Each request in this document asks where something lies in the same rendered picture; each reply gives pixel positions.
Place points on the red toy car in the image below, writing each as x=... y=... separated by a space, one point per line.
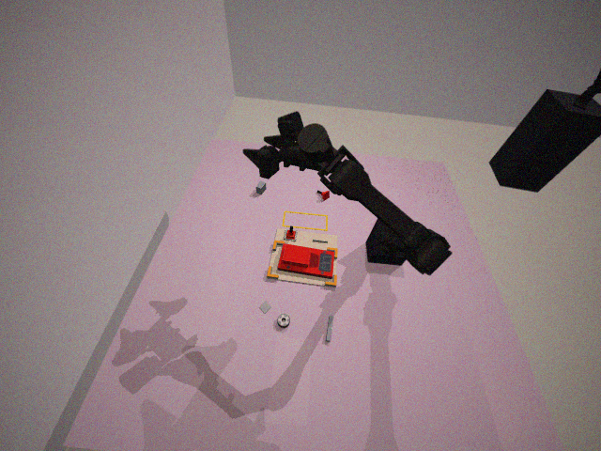
x=320 y=264

